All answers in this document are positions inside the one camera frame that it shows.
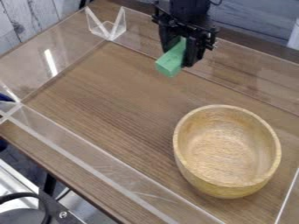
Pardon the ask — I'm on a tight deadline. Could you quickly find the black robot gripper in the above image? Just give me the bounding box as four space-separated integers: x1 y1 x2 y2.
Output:
152 0 218 67

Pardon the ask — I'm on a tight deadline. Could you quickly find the clear acrylic tray wall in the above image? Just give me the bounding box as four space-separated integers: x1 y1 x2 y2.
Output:
0 84 226 224

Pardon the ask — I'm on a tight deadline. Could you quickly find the clear acrylic corner bracket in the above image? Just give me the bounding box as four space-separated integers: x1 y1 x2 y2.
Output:
84 7 126 41

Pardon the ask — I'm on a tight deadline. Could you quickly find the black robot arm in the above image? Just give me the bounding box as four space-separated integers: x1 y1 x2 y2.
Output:
152 0 220 67

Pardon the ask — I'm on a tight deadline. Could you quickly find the green rectangular block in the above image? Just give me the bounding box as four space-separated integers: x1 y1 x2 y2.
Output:
154 38 185 77

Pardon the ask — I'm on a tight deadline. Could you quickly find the black table leg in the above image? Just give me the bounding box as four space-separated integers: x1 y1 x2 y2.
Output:
42 174 57 196

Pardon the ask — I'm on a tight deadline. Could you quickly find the brown wooden bowl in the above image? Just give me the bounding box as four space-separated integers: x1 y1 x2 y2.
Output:
172 104 281 199

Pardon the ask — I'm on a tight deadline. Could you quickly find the blue object at edge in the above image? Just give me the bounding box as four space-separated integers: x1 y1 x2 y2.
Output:
0 93 14 102

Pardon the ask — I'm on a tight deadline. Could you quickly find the black cable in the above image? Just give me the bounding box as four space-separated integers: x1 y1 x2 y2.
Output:
0 192 53 224

